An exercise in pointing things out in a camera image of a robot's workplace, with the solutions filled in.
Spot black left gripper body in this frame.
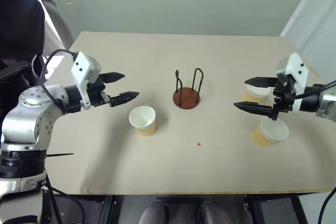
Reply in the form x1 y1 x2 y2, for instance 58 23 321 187
87 78 112 108

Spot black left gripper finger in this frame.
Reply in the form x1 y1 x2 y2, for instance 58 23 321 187
109 91 140 108
100 71 125 83

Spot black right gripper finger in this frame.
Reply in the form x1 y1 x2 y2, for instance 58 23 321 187
233 101 274 116
244 77 278 89

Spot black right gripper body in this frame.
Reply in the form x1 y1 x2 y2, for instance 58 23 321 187
269 74 297 122

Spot yellow white paper cup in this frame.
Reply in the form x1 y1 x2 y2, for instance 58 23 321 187
128 105 157 138
242 83 271 104
251 116 290 148

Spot black office chair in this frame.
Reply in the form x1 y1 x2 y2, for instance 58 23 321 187
0 0 46 89

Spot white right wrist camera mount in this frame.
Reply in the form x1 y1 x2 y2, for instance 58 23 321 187
275 52 309 115

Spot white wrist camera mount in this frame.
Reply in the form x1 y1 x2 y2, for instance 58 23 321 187
70 51 102 110
275 52 309 115

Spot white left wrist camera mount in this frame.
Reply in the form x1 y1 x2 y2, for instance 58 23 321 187
70 51 102 110

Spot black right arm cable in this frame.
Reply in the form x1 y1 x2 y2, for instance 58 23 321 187
293 80 336 102

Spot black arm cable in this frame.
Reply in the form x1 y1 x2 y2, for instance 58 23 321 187
38 48 78 111
293 80 336 102

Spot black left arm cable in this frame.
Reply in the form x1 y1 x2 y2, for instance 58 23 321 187
38 48 78 111

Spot brown cup holder stand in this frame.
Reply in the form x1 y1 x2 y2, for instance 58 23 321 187
172 68 205 110

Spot black hanging cable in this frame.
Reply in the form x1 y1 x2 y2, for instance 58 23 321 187
318 186 336 224

